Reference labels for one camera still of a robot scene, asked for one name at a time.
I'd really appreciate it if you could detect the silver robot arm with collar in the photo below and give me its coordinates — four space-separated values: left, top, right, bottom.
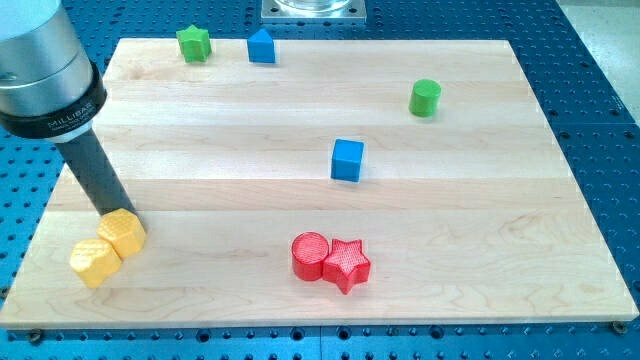
1 0 107 143

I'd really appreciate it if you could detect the blue cube block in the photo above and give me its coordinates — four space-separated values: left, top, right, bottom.
330 139 364 182

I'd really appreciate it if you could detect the light wooden board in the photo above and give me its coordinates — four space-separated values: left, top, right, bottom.
1 38 638 330

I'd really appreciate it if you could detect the red cylinder block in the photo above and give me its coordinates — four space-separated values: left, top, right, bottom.
291 232 329 281

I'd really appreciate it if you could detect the red star block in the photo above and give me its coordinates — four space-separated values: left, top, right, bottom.
322 238 371 295

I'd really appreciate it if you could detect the green cylinder block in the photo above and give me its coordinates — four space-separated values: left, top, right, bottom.
408 79 442 118

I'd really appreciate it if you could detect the blue pentagon house block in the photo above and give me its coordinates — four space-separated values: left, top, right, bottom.
247 29 276 64

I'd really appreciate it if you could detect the green star block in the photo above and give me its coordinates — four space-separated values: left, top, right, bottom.
176 25 212 63

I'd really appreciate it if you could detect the yellow hexagon block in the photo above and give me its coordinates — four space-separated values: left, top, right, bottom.
97 208 146 258

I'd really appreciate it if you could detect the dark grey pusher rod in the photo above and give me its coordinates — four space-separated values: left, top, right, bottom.
56 129 136 215

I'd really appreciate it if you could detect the yellow pentagon block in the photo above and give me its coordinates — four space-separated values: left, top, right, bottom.
69 239 122 288

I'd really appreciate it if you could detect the left board clamp screw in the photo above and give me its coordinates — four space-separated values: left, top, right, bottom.
26 329 44 345

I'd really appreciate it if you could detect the board clamp screw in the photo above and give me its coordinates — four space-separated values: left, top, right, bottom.
610 321 628 335
26 329 44 345

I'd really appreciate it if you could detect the right board clamp screw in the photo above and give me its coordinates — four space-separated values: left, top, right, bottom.
610 321 628 335

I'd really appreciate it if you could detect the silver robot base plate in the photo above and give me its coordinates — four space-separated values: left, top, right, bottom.
260 0 367 24

